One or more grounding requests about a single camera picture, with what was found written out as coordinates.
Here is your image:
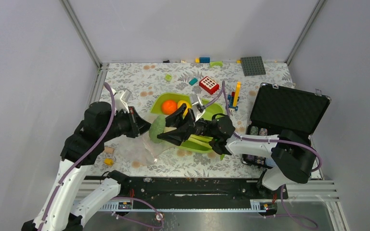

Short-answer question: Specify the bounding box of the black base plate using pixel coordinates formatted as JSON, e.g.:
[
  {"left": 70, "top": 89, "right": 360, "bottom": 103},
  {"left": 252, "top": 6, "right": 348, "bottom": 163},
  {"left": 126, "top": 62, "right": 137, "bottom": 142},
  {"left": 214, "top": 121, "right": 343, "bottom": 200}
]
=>
[{"left": 119, "top": 177, "right": 289, "bottom": 211}]

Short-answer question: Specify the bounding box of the blue yellow brick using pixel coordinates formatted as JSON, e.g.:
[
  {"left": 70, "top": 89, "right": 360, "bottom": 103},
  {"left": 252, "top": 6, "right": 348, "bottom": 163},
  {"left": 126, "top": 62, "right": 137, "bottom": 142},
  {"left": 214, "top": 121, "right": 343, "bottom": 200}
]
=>
[{"left": 195, "top": 57, "right": 211, "bottom": 64}]

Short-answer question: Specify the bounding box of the small yellow brick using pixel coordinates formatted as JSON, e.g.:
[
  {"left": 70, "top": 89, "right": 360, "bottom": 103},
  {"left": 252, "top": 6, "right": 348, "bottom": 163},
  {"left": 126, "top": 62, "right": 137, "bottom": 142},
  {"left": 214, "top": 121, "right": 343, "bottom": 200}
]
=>
[{"left": 104, "top": 158, "right": 114, "bottom": 166}]

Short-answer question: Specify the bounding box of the yellow toy lemon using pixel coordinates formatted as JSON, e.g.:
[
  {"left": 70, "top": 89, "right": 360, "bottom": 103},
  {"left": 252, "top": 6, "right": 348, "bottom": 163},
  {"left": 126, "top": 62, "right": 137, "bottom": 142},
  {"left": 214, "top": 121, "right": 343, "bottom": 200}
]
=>
[{"left": 177, "top": 100, "right": 191, "bottom": 117}]

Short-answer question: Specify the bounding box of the green plastic tray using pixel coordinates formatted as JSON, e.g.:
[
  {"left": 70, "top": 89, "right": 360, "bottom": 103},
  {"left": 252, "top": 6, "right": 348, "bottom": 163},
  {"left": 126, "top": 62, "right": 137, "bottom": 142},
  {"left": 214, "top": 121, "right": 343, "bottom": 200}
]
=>
[{"left": 150, "top": 92, "right": 225, "bottom": 154}]

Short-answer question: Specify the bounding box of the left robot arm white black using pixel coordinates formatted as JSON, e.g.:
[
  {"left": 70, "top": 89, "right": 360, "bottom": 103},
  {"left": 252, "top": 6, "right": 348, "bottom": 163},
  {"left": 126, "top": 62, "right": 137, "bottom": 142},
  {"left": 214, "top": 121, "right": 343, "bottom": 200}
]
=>
[{"left": 21, "top": 102, "right": 151, "bottom": 231}]

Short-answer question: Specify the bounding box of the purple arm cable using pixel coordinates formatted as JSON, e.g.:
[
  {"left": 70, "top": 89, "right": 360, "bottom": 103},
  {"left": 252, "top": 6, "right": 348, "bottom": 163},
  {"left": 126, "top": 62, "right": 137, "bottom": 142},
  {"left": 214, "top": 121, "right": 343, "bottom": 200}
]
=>
[
  {"left": 202, "top": 80, "right": 323, "bottom": 173},
  {"left": 40, "top": 82, "right": 116, "bottom": 231}
]

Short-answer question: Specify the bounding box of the clear zip top bag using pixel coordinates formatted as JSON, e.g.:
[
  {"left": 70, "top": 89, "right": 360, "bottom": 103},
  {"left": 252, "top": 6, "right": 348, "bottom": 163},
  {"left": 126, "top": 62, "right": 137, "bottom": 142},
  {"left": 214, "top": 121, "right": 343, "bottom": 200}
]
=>
[{"left": 113, "top": 132, "right": 171, "bottom": 166}]

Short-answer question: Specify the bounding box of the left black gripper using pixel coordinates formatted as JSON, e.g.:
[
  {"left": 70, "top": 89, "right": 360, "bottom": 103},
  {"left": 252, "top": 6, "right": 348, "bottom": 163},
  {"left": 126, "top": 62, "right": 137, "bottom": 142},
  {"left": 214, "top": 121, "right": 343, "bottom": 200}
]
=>
[{"left": 102, "top": 105, "right": 154, "bottom": 141}]

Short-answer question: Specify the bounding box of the grey brick baseplate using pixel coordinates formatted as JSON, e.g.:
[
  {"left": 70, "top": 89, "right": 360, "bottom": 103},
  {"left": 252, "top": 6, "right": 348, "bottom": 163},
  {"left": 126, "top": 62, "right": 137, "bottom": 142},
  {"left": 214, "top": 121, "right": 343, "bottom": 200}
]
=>
[{"left": 240, "top": 56, "right": 266, "bottom": 76}]

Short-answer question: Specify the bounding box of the orange toy fruit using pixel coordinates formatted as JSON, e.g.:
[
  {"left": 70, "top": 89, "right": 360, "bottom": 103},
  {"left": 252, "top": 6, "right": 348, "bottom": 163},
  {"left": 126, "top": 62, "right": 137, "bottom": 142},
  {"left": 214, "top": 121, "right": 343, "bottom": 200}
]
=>
[{"left": 161, "top": 100, "right": 178, "bottom": 115}]

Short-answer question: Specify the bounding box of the black poker chip case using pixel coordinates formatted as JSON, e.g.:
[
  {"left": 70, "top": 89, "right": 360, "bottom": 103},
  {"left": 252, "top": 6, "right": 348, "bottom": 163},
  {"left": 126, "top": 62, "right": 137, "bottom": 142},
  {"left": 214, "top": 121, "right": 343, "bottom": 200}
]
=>
[{"left": 241, "top": 83, "right": 331, "bottom": 173}]

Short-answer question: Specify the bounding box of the floral table mat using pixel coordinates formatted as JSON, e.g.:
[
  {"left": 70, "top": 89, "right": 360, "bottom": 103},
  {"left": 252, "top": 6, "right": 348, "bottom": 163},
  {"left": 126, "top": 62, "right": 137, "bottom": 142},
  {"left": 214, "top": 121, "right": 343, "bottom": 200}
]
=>
[{"left": 76, "top": 62, "right": 323, "bottom": 179}]

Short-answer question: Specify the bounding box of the green arch brick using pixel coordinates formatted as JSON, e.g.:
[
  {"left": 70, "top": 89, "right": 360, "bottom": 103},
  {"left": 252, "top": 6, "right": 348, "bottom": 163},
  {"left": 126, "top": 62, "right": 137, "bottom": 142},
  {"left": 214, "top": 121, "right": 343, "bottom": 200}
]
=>
[{"left": 210, "top": 61, "right": 223, "bottom": 68}]

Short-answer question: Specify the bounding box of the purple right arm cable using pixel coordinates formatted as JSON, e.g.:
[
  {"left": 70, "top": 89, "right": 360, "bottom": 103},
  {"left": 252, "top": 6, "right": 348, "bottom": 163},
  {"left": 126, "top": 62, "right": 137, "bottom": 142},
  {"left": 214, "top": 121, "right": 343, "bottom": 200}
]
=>
[{"left": 202, "top": 80, "right": 323, "bottom": 173}]

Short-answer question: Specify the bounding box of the green toy cucumber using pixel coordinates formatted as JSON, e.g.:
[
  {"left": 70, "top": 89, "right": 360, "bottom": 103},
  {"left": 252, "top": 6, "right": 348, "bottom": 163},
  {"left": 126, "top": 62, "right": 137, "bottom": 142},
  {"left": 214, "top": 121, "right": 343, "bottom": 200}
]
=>
[{"left": 148, "top": 115, "right": 166, "bottom": 143}]

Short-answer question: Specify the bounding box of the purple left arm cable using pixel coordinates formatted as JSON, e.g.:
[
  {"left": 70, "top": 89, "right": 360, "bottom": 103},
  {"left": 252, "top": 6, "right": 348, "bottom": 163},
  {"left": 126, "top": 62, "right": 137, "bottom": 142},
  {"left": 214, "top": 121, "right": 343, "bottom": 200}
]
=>
[{"left": 40, "top": 82, "right": 116, "bottom": 231}]

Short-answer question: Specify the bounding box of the red white window brick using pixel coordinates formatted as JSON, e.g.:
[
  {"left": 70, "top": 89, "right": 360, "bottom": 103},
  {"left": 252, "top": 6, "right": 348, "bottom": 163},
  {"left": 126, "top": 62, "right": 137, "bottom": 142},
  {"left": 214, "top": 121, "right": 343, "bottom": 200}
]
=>
[{"left": 198, "top": 76, "right": 219, "bottom": 95}]

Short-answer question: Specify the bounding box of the small green brick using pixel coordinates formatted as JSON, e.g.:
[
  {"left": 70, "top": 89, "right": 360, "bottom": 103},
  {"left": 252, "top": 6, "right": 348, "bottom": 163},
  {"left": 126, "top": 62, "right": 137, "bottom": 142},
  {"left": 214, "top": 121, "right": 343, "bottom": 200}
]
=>
[{"left": 165, "top": 74, "right": 172, "bottom": 82}]

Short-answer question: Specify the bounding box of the yellow blue brick tower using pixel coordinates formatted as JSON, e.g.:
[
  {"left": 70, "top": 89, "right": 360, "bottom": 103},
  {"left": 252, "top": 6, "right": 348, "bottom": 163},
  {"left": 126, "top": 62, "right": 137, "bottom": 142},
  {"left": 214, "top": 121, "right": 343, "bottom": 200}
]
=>
[{"left": 225, "top": 82, "right": 241, "bottom": 112}]

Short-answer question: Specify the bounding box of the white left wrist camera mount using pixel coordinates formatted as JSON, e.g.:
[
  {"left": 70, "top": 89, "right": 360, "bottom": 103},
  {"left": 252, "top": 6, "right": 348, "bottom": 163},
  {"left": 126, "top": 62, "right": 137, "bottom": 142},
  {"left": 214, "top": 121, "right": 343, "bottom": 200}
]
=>
[{"left": 112, "top": 89, "right": 132, "bottom": 113}]

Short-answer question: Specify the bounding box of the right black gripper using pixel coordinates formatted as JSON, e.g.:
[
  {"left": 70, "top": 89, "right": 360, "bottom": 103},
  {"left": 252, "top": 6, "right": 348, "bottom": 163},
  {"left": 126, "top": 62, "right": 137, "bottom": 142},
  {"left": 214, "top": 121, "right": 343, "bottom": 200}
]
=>
[{"left": 156, "top": 103, "right": 216, "bottom": 146}]

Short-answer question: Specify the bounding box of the teal small brick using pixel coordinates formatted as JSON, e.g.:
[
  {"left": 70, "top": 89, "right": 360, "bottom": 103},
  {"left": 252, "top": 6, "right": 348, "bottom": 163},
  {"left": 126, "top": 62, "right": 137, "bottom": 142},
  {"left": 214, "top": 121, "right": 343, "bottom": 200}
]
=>
[{"left": 189, "top": 78, "right": 198, "bottom": 86}]

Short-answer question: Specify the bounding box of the white green toy leek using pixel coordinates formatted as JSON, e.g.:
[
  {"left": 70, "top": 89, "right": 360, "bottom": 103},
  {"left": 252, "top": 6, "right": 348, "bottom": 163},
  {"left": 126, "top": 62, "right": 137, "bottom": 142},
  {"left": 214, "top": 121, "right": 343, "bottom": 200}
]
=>
[{"left": 188, "top": 135, "right": 212, "bottom": 148}]

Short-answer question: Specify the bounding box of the tan wooden cylinder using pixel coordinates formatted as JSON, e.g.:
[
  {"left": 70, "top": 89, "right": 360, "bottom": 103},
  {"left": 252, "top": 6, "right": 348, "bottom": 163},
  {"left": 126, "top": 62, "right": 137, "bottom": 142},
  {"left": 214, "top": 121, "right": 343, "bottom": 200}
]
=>
[{"left": 104, "top": 147, "right": 115, "bottom": 155}]

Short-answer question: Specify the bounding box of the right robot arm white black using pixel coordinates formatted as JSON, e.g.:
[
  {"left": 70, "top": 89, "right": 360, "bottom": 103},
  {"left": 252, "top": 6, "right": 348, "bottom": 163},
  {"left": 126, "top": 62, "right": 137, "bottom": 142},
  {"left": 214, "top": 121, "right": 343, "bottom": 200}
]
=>
[{"left": 149, "top": 104, "right": 318, "bottom": 198}]

